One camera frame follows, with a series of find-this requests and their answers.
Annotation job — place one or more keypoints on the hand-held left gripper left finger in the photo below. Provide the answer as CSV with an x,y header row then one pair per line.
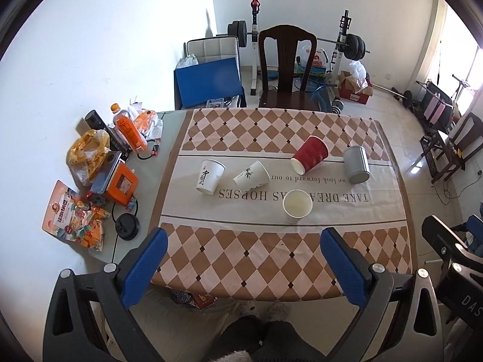
x,y
145,267

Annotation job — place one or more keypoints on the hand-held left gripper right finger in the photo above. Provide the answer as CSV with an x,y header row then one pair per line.
x,y
343,267

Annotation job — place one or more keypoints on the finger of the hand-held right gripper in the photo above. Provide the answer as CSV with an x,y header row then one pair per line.
x,y
445,235

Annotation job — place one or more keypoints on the grey paper cup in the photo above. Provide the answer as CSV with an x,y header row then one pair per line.
x,y
356,164

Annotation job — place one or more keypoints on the white cup with black calligraphy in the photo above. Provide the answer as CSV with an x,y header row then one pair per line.
x,y
209,177

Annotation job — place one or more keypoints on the red ribbed paper cup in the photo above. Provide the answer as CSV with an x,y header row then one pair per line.
x,y
310,154

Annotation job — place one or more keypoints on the white cup with bamboo print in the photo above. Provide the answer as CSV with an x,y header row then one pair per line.
x,y
252,176

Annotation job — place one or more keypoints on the plain white paper cup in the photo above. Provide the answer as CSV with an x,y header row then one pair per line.
x,y
298,204

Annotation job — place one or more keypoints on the blue cloth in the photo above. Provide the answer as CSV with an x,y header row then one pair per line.
x,y
477,233

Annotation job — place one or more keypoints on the black round lid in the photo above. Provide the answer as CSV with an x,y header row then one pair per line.
x,y
127,226

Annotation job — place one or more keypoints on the red packet under table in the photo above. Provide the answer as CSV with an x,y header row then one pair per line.
x,y
196,299

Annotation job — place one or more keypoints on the fuzzy slipper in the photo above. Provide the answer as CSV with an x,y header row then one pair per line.
x,y
278,311
247,309

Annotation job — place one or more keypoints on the brown checked tablecloth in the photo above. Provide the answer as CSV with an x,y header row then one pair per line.
x,y
264,249

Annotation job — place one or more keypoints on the orange box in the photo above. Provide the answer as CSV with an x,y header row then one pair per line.
x,y
121,184

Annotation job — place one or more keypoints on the dark side chair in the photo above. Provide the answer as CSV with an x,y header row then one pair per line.
x,y
449,147

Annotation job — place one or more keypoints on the colourful snack packet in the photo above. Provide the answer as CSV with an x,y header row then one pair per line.
x,y
71,215

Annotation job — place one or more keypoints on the person's dark trousers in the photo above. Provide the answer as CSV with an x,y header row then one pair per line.
x,y
264,341

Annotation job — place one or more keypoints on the small red and black gadget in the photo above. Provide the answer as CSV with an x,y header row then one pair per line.
x,y
155,149

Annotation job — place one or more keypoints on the yellow plastic bag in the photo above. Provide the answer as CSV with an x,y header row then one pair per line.
x,y
88,154

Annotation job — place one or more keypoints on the black box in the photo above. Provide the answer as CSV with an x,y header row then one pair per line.
x,y
119,141

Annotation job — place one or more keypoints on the black folding cart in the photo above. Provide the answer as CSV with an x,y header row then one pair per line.
x,y
436,101

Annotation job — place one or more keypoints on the orange drink bottle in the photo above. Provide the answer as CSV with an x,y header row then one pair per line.
x,y
128,130

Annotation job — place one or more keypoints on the orange snack bag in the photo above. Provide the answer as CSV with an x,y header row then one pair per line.
x,y
145,122

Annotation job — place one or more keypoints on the black cylinder speaker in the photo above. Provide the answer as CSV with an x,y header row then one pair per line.
x,y
96,122

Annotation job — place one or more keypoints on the red cardboard box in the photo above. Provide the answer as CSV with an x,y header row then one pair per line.
x,y
356,94

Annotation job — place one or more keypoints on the clear plastic bag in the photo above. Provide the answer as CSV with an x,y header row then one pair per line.
x,y
358,68

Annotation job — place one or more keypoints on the blue board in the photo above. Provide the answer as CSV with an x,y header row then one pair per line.
x,y
209,81

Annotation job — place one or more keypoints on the barbell with black plates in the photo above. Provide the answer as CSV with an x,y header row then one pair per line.
x,y
354,47

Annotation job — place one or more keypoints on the white and red plastic bag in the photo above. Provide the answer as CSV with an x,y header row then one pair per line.
x,y
319,58

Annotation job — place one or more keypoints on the dark wooden chair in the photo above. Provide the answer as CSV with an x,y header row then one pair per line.
x,y
286,64

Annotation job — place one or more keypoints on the white padded chair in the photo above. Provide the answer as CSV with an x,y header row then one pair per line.
x,y
213,49

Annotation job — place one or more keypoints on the white barbell rack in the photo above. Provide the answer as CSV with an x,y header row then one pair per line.
x,y
254,52

